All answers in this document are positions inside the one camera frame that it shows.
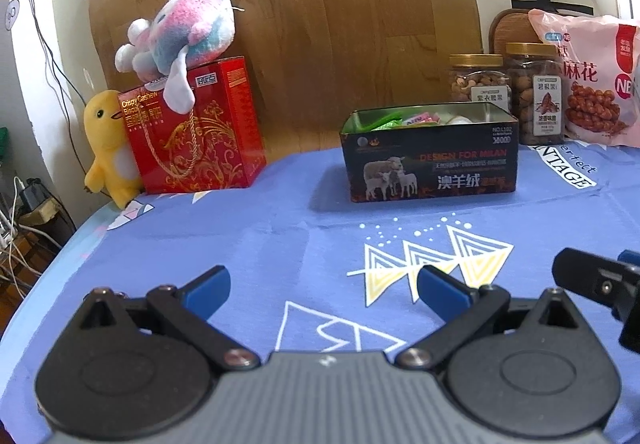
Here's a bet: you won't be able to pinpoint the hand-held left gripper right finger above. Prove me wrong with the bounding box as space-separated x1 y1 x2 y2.
395 265 588 371

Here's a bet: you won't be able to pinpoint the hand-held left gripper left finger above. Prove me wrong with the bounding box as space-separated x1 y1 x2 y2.
70 265 261 371

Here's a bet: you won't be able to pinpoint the black tin box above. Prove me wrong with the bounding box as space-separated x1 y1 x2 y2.
340 102 521 203

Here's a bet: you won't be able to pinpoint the bright green snack packet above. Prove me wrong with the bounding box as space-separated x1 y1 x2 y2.
370 110 406 131

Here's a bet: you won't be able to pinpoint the red gift box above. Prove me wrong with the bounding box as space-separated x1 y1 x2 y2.
119 56 266 195

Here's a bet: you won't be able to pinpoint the yellow duck plush toy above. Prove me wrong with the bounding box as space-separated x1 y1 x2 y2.
82 90 143 211

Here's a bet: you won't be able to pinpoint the pink fried dough twist bag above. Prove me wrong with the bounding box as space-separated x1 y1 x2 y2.
528 8 640 148

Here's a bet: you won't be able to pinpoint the pecan jar with gold lid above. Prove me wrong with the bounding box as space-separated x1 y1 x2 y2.
504 42 566 145

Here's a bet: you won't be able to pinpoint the black power adapter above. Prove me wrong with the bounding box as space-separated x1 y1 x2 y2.
22 178 51 212

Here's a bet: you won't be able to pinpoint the cashew jar with gold lid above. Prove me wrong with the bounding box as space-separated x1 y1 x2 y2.
448 54 512 112

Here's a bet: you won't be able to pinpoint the small wooden board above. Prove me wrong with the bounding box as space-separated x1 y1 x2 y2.
492 8 538 55

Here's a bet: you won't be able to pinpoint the pink and blue plush toy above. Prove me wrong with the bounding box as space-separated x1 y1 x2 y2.
115 0 238 115

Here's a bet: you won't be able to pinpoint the large wood-grain panel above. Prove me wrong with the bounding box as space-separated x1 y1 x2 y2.
89 0 483 159

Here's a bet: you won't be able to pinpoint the white cables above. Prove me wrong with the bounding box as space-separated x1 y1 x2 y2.
0 176 56 305

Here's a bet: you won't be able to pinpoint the round white wall hook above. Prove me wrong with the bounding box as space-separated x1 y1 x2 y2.
2 0 21 30

